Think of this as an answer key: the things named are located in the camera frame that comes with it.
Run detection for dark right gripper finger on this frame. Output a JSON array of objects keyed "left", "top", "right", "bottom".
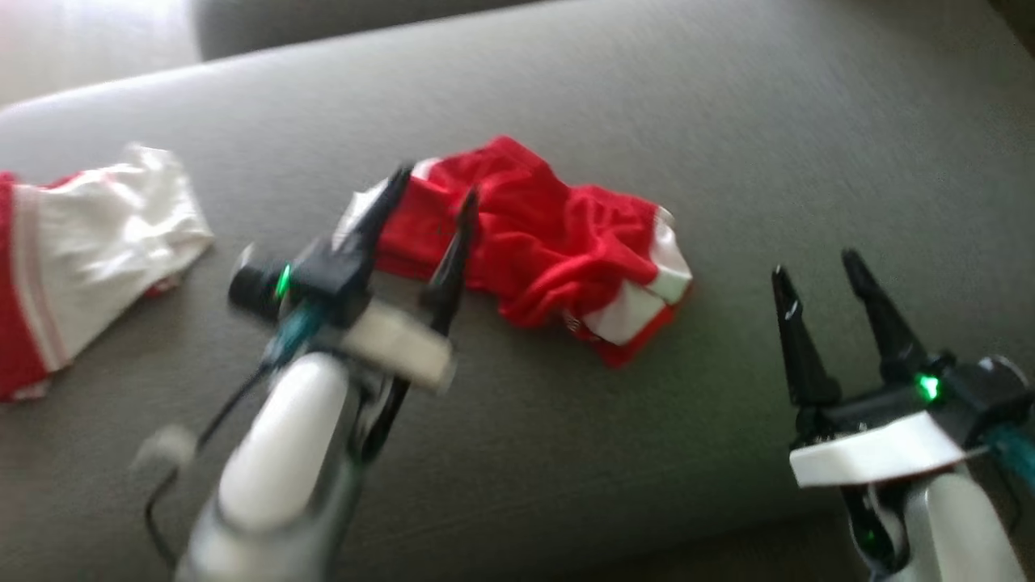
[
  {"left": 772, "top": 267, "right": 842, "bottom": 407},
  {"left": 841, "top": 249, "right": 931, "bottom": 385}
]

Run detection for white cable label tag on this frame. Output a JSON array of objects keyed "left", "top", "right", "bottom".
[{"left": 132, "top": 426, "right": 199, "bottom": 471}]

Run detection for grey fabric sofa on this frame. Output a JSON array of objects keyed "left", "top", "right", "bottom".
[{"left": 0, "top": 0, "right": 1035, "bottom": 582}]

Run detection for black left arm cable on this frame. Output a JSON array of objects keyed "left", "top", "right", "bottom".
[{"left": 146, "top": 364, "right": 276, "bottom": 567}]

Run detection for teal cable connector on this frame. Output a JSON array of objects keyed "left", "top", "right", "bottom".
[
  {"left": 982, "top": 424, "right": 1035, "bottom": 490},
  {"left": 265, "top": 306, "right": 326, "bottom": 366}
]

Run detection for red and white jersey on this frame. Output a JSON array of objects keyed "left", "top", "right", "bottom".
[{"left": 0, "top": 144, "right": 215, "bottom": 403}]

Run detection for teal right cable connector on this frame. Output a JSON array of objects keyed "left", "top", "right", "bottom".
[{"left": 982, "top": 424, "right": 1035, "bottom": 490}]

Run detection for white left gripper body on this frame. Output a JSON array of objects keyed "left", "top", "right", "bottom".
[{"left": 340, "top": 303, "right": 455, "bottom": 462}]

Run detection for red basketball shorts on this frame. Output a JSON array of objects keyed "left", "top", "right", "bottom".
[{"left": 336, "top": 136, "right": 694, "bottom": 369}]

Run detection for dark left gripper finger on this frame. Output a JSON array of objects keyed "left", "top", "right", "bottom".
[
  {"left": 420, "top": 190, "right": 482, "bottom": 334},
  {"left": 334, "top": 162, "right": 416, "bottom": 259}
]

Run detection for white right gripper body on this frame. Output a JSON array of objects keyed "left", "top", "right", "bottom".
[{"left": 788, "top": 373, "right": 971, "bottom": 575}]

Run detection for teal left cable connector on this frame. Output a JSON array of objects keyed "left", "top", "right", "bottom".
[{"left": 265, "top": 306, "right": 326, "bottom": 366}]

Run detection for grey sofa backrest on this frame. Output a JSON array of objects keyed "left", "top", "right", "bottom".
[{"left": 190, "top": 0, "right": 559, "bottom": 61}]

